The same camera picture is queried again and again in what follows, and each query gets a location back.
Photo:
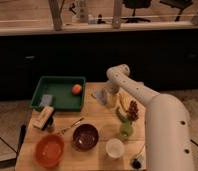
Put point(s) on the green pepper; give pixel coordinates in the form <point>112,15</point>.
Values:
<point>121,117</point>

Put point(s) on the metal fork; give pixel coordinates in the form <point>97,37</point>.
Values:
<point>64,130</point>

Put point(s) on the yellow banana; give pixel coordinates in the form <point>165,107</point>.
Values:
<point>124,102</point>

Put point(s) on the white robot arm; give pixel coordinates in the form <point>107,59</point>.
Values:
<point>167,138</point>

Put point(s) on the white cup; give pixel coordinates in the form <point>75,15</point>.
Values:
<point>114,148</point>

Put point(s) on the purple bowl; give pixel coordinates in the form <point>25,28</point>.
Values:
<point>85,137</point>

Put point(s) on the grey blue towel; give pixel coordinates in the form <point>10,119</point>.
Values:
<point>99,95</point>

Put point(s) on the purple grapes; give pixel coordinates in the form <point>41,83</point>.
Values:
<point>133,111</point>

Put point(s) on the green plastic tray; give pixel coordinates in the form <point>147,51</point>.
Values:
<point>60,87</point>

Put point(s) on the orange fruit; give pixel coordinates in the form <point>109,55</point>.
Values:
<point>76,89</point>

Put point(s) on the white dish brush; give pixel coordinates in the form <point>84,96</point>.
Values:
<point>138,160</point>

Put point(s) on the green cup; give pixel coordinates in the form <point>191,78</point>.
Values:
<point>126,130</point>

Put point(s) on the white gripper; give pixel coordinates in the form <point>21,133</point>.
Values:
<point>111,96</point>

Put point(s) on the black office chair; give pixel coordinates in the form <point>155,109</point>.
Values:
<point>134,5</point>

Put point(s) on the orange bowl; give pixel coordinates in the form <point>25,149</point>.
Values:
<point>49,150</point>

